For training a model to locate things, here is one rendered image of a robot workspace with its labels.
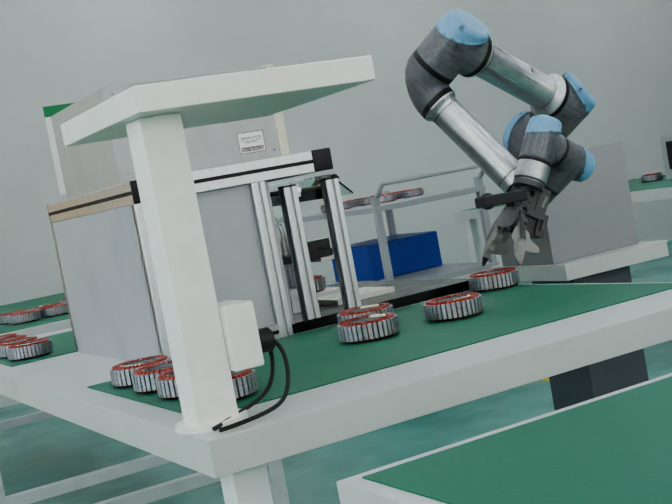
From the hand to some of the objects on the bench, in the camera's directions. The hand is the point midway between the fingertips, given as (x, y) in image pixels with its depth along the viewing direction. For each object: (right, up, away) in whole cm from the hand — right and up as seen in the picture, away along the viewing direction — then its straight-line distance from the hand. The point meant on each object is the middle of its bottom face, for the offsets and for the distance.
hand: (497, 265), depth 251 cm
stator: (-29, -13, -42) cm, 52 cm away
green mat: (-27, -13, -42) cm, 52 cm away
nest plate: (-32, -8, +15) cm, 36 cm away
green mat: (-87, -17, +73) cm, 114 cm away
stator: (-1, -5, 0) cm, 5 cm away
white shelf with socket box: (-46, -18, -81) cm, 95 cm away
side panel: (-57, -17, -21) cm, 63 cm away
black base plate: (-38, -11, +25) cm, 47 cm away
